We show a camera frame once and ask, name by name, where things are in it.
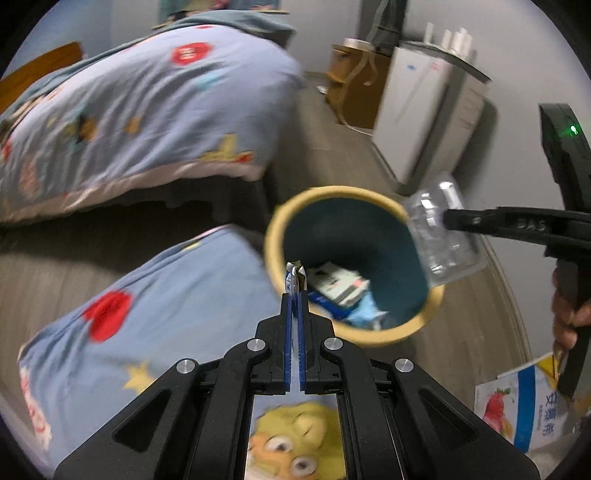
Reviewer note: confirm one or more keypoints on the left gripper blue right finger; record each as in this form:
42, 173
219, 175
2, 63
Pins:
302, 316

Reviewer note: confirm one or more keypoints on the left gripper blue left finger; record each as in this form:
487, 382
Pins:
288, 320

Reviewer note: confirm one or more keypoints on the small white blue wrapper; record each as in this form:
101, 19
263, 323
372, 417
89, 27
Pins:
296, 279

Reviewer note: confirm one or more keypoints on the blue wet wipes pack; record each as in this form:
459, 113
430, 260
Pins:
337, 312

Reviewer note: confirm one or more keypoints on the green Coltalin medicine box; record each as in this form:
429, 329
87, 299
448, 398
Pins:
341, 286

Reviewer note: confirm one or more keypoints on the clear plastic packaging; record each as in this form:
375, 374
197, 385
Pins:
446, 255

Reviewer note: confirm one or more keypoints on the yellow rimmed teal trash bin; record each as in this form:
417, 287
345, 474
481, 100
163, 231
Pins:
363, 231

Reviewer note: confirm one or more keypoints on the person's right hand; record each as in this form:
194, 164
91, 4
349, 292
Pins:
566, 320

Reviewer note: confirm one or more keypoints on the cartoon print blue cushion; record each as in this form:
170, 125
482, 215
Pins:
194, 300

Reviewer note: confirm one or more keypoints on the strawberry milk carton box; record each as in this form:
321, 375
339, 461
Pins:
524, 405

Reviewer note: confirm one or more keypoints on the white air purifier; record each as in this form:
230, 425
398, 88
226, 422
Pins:
431, 105

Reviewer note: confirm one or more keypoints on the white wifi router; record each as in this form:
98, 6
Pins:
458, 43

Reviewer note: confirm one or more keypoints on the bed with cartoon duvet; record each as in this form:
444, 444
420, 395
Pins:
208, 95

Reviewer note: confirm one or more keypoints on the wooden side cabinet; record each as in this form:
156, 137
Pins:
356, 82

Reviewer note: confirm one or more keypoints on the black monitor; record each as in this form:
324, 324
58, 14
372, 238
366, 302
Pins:
387, 26

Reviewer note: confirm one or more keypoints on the wooden headboard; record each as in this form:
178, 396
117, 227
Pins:
18, 81

